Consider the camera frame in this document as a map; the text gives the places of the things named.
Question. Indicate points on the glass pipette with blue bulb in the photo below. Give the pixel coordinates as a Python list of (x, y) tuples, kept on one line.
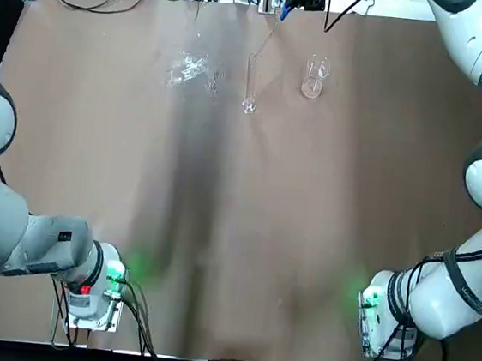
[(286, 12)]

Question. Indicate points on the clear glass graduated cylinder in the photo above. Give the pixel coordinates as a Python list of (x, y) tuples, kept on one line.
[(249, 104)]

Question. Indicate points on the clear glass beaker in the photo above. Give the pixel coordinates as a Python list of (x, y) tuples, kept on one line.
[(311, 86)]

